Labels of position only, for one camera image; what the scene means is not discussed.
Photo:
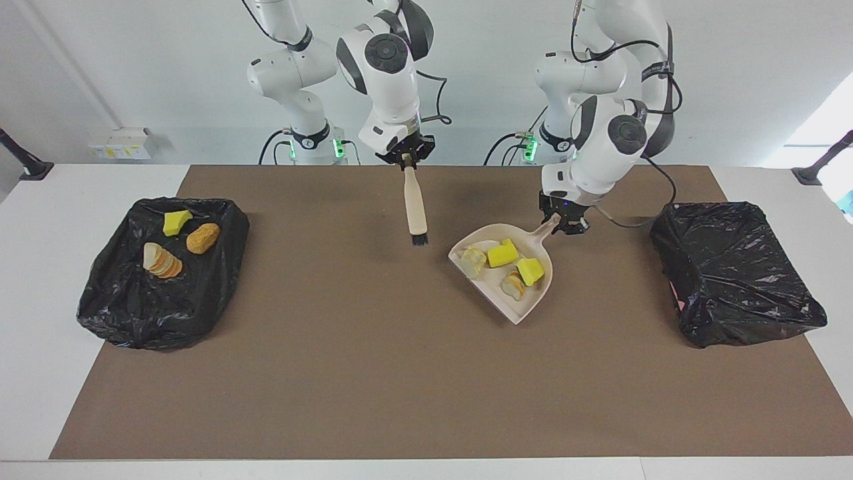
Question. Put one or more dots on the black stand foot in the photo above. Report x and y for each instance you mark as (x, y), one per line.
(810, 174)
(30, 170)

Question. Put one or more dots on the small yellow sponge wedge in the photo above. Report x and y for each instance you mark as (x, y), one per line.
(176, 222)

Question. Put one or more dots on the beige plastic dustpan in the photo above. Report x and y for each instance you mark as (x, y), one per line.
(533, 298)

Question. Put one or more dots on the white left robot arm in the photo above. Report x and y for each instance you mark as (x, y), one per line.
(586, 170)

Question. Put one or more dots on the yellow sponge piece wavy edge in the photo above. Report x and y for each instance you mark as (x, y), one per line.
(503, 254)

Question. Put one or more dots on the brown table mat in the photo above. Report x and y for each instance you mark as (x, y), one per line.
(466, 373)

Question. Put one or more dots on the brown oval bread roll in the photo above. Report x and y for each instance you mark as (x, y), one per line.
(202, 238)

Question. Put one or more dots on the white wall socket box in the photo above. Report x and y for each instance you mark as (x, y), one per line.
(120, 143)

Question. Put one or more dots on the beige brush black bristles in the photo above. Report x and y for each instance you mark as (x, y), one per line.
(415, 200)

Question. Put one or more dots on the yellow sponge piece rectangular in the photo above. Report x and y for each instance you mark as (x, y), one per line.
(531, 272)

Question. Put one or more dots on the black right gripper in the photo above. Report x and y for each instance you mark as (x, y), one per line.
(408, 143)

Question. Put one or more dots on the light blue object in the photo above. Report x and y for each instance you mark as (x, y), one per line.
(848, 203)

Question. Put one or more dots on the black bag lined bin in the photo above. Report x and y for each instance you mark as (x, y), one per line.
(133, 313)

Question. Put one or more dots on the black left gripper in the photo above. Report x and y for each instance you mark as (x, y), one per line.
(563, 208)

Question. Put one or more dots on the large striped bread piece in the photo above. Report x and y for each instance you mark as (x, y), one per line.
(162, 261)

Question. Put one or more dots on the pink bin with black bag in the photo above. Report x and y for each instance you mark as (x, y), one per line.
(733, 266)

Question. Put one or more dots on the pale pastry piece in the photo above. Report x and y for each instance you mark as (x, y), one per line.
(474, 262)

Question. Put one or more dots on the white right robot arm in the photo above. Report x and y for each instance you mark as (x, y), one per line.
(386, 86)

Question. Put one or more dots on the small striped croissant piece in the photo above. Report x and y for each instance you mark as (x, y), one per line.
(513, 285)

